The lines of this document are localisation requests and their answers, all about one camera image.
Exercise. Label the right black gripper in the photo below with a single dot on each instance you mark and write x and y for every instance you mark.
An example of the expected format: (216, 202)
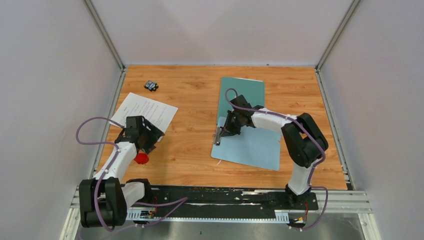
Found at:
(228, 130)

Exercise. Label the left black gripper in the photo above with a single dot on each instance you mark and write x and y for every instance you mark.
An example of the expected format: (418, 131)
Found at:
(155, 133)

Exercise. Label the blue clipboard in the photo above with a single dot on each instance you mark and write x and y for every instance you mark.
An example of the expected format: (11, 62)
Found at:
(255, 147)

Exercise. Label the teal green folder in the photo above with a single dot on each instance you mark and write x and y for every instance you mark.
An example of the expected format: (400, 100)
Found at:
(253, 91)

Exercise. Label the printed paper sheet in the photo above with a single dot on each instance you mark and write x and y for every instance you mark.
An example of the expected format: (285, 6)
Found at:
(158, 113)
(248, 79)

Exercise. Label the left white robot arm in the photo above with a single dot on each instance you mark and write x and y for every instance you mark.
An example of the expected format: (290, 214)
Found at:
(104, 199)

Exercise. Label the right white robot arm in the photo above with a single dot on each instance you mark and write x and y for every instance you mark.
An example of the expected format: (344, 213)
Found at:
(303, 138)

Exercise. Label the red small object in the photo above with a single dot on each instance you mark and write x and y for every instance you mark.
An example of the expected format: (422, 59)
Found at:
(141, 158)

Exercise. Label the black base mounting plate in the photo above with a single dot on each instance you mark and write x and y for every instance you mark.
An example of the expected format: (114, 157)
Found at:
(202, 202)

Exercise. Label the aluminium frame rail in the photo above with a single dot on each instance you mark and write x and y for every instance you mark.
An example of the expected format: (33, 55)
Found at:
(332, 201)

